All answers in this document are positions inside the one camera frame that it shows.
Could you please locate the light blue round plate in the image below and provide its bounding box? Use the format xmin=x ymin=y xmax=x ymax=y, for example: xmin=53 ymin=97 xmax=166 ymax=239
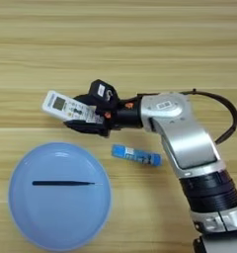
xmin=7 ymin=141 xmax=113 ymax=252

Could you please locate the blue tube with label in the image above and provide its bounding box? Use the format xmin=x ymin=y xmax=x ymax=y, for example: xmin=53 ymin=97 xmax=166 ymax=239
xmin=111 ymin=143 xmax=164 ymax=167

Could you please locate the white remote control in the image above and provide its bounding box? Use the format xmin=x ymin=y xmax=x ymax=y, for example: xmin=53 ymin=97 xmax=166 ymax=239
xmin=40 ymin=90 xmax=106 ymax=126

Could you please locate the black box with white label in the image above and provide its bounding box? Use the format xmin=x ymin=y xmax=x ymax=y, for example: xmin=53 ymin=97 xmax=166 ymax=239
xmin=88 ymin=78 xmax=119 ymax=109

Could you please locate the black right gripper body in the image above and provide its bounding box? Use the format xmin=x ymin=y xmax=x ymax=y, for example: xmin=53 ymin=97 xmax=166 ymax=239
xmin=103 ymin=95 xmax=144 ymax=137

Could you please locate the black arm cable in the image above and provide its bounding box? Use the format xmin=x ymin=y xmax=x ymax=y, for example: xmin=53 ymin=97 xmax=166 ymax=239
xmin=136 ymin=88 xmax=237 ymax=146

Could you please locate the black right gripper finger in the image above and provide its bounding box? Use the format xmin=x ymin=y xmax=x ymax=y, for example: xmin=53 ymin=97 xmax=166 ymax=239
xmin=72 ymin=93 xmax=99 ymax=107
xmin=63 ymin=119 xmax=111 ymax=137

